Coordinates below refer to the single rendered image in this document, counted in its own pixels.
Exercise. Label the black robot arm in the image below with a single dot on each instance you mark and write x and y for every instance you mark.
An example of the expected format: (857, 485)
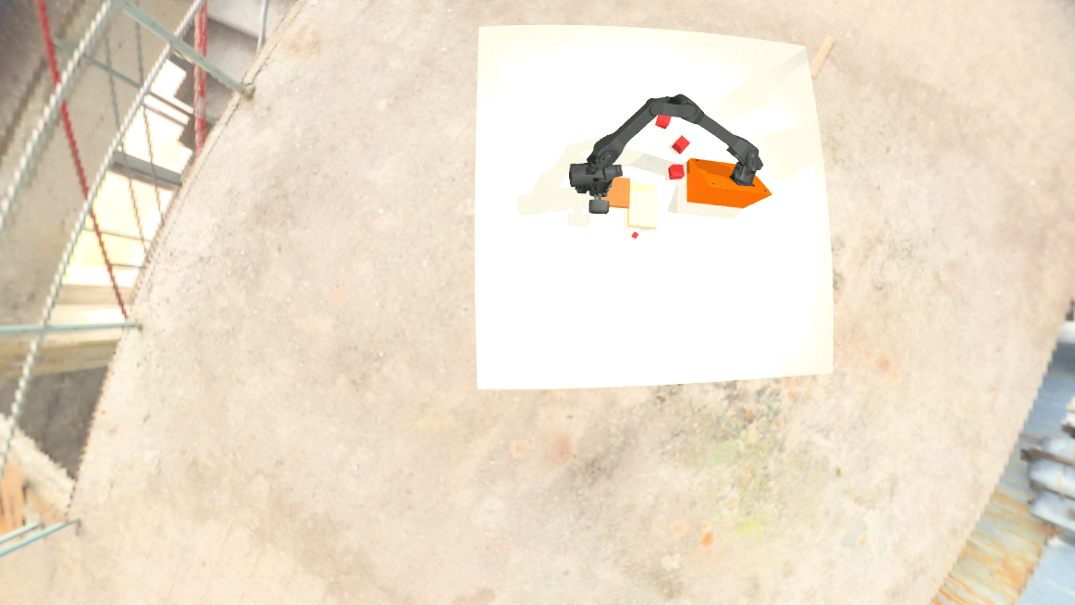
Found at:
(608, 149)

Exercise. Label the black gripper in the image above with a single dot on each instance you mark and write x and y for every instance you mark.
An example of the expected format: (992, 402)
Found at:
(599, 206)

